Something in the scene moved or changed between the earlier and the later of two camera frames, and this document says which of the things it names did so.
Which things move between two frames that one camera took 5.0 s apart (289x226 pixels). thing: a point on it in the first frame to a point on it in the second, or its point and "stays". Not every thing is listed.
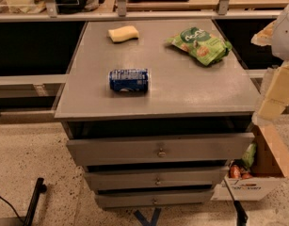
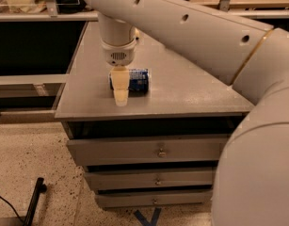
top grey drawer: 158,148 stays
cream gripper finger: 280,91 to 120,56
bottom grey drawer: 155,197 stays
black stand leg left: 40,188 stays
